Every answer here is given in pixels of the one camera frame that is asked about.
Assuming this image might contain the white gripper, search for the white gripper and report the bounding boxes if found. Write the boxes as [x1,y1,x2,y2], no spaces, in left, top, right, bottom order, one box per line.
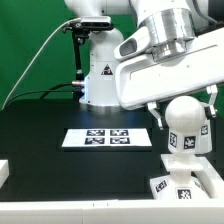
[115,28,224,130]

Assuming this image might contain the white lamp bulb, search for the white lamp bulb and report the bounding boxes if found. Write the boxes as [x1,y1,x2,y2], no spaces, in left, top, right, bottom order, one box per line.
[165,96,207,156]

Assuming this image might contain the white lamp base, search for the white lamp base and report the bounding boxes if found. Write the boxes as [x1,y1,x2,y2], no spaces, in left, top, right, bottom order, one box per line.
[150,154,209,200]

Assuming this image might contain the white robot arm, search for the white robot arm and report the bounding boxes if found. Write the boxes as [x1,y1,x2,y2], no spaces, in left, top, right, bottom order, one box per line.
[64,0,224,123]

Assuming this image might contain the white lamp shade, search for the white lamp shade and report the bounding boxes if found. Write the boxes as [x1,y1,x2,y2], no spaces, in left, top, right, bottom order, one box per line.
[200,119,212,154]

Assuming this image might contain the white marker sheet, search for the white marker sheet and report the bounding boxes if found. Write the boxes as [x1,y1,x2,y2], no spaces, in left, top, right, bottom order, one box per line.
[62,128,152,148]

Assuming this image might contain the white left fence block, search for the white left fence block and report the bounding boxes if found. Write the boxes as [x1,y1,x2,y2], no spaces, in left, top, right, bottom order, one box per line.
[0,160,9,188]

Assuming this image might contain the white front fence rail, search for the white front fence rail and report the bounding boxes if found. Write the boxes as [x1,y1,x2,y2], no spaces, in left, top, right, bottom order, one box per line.
[0,200,224,224]

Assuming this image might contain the black camera on stand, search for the black camera on stand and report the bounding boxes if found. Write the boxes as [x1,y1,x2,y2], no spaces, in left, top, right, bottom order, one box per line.
[62,16,114,101]

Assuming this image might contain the black cables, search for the black cables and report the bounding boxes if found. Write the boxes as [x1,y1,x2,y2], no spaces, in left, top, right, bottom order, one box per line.
[5,82,75,106]

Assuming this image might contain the white camera cable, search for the white camera cable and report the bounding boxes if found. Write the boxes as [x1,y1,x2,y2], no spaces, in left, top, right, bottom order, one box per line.
[1,18,82,110]

